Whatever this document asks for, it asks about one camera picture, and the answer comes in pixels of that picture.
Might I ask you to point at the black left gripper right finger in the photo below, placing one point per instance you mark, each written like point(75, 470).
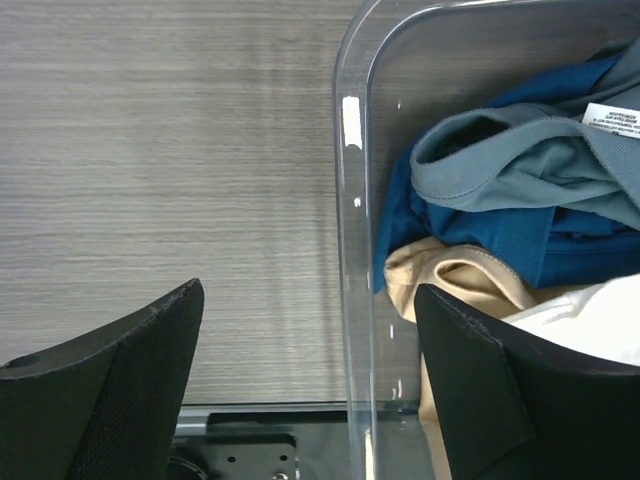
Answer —
point(514, 406)

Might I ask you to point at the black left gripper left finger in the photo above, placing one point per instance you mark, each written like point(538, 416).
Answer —
point(103, 405)

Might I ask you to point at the cream white t shirt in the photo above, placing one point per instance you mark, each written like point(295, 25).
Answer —
point(601, 320)

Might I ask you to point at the tan t shirt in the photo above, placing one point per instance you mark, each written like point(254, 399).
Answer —
point(467, 272)

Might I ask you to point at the dark blue t shirt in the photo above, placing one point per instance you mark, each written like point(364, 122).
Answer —
point(546, 247)

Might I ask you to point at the grey-blue t shirt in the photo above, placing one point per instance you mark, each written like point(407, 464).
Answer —
point(580, 154)

